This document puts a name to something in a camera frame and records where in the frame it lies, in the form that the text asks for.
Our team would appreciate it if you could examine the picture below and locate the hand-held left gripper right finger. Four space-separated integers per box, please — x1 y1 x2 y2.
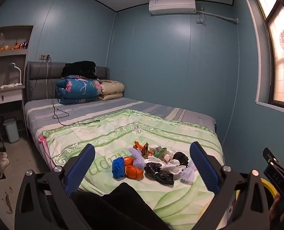
189 141 270 230

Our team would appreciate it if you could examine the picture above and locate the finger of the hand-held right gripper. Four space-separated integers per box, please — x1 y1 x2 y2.
263 147 281 168

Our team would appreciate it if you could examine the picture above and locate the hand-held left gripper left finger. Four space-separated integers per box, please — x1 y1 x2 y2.
14 144 96 230

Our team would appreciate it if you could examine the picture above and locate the yellow rimmed black bin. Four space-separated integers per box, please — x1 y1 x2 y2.
235 177 277 218

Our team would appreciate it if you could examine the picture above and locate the white foam net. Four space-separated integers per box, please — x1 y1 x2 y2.
128 147 146 169
179 159 196 185

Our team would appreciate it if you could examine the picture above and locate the white tissue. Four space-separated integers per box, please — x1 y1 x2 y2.
161 160 187 174

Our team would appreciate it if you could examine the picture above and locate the blue plastic bag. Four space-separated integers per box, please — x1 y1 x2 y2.
112 157 125 179

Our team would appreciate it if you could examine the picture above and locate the green snack wrapper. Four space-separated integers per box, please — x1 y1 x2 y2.
154 147 168 159

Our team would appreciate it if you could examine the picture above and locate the orange plastic bag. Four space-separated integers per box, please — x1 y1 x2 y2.
123 156 135 167
124 165 144 180

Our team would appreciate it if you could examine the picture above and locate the orange snack wrapper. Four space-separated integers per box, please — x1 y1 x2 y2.
133 141 149 159

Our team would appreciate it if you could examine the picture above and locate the person's right hand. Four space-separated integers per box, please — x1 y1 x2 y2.
270 193 284 221

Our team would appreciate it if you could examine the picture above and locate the green floral blanket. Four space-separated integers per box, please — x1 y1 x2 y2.
39 109 225 230

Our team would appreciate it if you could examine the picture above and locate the blue striped bed sheet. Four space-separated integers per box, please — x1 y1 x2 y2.
24 97 217 149

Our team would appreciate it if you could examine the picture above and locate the blue floral folded quilt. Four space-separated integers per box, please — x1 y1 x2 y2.
56 75 103 105

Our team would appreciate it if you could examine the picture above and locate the grey waste bin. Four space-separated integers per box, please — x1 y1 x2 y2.
3 118 20 144

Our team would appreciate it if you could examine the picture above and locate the brown framed window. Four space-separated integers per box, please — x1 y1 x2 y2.
255 0 284 112

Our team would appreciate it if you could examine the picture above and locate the beige folded quilt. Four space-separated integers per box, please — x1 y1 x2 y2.
99 80 125 101

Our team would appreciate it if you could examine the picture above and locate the grey upholstered bed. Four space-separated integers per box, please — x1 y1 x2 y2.
24 61 226 230

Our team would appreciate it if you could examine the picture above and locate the black folded clothing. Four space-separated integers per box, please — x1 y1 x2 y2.
62 61 98 79

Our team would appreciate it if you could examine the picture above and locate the white desk lamp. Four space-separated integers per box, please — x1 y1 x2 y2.
9 63 22 87

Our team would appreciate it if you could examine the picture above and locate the white desk shelf unit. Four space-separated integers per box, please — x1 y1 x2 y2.
0 25 34 106

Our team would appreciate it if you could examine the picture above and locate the white insulated pipe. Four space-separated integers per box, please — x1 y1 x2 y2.
201 10 238 25

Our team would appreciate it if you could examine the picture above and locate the white air conditioner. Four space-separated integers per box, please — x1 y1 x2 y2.
149 0 196 15

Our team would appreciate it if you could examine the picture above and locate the black charging cable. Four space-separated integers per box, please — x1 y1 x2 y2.
50 56 101 127

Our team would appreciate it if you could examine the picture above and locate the white air conditioner cable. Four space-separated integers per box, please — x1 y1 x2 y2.
196 6 207 25

